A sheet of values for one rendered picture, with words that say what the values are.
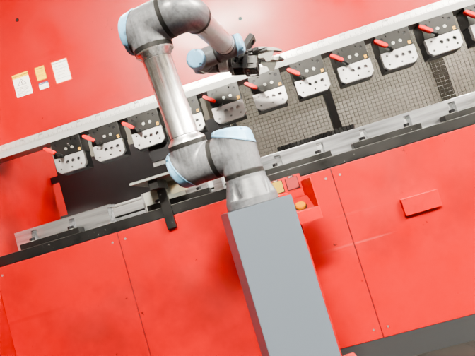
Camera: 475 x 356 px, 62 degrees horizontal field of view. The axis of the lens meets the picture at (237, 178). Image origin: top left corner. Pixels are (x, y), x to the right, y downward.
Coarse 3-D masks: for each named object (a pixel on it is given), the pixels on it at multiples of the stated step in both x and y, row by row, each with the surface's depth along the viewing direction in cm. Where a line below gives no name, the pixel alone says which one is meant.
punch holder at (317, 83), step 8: (320, 56) 180; (296, 64) 181; (304, 64) 181; (312, 64) 180; (320, 64) 180; (304, 72) 180; (312, 72) 180; (320, 72) 180; (296, 80) 181; (304, 80) 180; (312, 80) 180; (320, 80) 181; (328, 80) 179; (296, 88) 180; (304, 88) 180; (312, 88) 179; (320, 88) 179; (328, 88) 181; (304, 96) 180; (312, 96) 184
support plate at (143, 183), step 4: (168, 172) 160; (156, 176) 161; (160, 176) 161; (164, 176) 163; (168, 176) 167; (140, 180) 161; (144, 180) 161; (148, 180) 162; (168, 180) 182; (132, 184) 162; (136, 184) 164; (140, 184) 167; (144, 184) 172
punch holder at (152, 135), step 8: (144, 112) 187; (152, 112) 187; (160, 112) 193; (128, 120) 188; (136, 120) 187; (144, 120) 187; (152, 120) 187; (160, 120) 188; (144, 128) 187; (152, 128) 186; (160, 128) 186; (136, 136) 188; (144, 136) 187; (152, 136) 186; (160, 136) 186; (136, 144) 186; (144, 144) 186; (152, 144) 186
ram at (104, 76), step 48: (0, 0) 197; (48, 0) 195; (96, 0) 192; (144, 0) 190; (240, 0) 185; (288, 0) 183; (336, 0) 181; (384, 0) 178; (432, 0) 176; (0, 48) 196; (48, 48) 194; (96, 48) 191; (192, 48) 186; (288, 48) 182; (336, 48) 180; (0, 96) 195; (48, 96) 192; (96, 96) 190; (144, 96) 188; (0, 144) 194; (48, 144) 194
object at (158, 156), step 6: (162, 144) 189; (168, 144) 189; (150, 150) 189; (156, 150) 189; (162, 150) 189; (168, 150) 188; (156, 156) 189; (162, 156) 189; (156, 162) 190; (162, 162) 189
